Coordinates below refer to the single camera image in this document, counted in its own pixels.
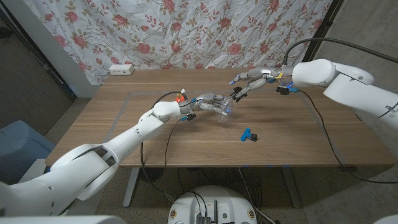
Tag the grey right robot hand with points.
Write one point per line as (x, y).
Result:
(264, 74)

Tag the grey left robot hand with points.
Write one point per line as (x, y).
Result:
(206, 101)

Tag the black stand pole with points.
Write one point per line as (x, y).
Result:
(323, 28)
(37, 54)

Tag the orange toy ball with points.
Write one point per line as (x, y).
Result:
(179, 99)

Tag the clear plastic spray bottle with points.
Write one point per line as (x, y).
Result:
(223, 116)

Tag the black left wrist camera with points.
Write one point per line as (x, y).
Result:
(190, 117)

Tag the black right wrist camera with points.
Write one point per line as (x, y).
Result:
(283, 90)

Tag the white power strip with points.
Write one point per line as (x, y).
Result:
(121, 69)

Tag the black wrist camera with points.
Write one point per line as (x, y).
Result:
(283, 90)
(190, 117)

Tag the blue plastic bin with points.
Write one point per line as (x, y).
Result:
(15, 143)

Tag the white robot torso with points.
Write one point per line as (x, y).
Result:
(62, 220)

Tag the floral backdrop cloth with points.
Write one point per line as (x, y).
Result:
(186, 31)

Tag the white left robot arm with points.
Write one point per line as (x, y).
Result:
(77, 174)

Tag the grey table leg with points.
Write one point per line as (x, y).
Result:
(130, 189)
(292, 189)

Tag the blue and black clip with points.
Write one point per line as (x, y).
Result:
(246, 134)

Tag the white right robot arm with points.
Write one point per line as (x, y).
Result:
(351, 87)

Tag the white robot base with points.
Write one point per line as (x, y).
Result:
(217, 199)

